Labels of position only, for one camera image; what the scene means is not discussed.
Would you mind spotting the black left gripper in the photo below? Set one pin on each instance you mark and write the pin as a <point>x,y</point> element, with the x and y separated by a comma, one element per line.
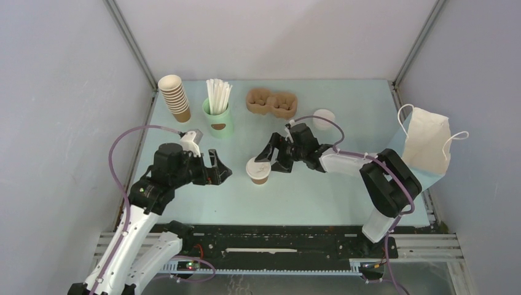
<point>214,175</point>

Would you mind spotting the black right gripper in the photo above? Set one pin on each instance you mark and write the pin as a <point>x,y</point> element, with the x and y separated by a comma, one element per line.
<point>281,165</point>

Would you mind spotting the white plastic cup lid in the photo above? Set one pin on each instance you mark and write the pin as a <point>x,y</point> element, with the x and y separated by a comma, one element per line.
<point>258,170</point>

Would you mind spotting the brown paper coffee cup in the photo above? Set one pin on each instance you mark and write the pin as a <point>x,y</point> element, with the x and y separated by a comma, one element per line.
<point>259,181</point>

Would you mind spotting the white paper bag with handles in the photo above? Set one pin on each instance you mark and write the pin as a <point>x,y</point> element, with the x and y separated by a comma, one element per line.
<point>428,140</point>

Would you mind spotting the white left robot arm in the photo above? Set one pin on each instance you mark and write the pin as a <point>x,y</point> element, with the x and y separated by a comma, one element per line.
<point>121,270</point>

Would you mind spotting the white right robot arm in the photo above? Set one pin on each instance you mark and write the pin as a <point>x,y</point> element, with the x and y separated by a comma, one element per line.
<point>390,183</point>

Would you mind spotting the green straw holder jar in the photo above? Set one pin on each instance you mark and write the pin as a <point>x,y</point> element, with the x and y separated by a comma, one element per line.
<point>220,126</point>

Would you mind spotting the brown cardboard cup carrier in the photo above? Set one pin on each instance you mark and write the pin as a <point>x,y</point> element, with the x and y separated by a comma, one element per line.
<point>282,105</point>

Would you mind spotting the stack of white lids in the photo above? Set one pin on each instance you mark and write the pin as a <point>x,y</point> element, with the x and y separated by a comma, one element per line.
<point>323,119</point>

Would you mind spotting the bundle of white wrapped straws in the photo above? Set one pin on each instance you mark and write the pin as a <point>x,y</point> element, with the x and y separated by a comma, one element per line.
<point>218,95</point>

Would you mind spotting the stack of brown paper cups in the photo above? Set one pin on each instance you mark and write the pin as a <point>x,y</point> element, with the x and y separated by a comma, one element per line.
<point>174,95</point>

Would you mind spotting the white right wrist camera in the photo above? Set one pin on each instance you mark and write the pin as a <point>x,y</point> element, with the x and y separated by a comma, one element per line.
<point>288,127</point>

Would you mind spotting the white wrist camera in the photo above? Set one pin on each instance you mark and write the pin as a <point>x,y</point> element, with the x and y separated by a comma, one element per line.
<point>190,140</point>
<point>288,127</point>

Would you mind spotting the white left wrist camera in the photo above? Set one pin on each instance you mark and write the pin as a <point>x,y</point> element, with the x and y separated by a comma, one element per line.
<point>190,140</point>

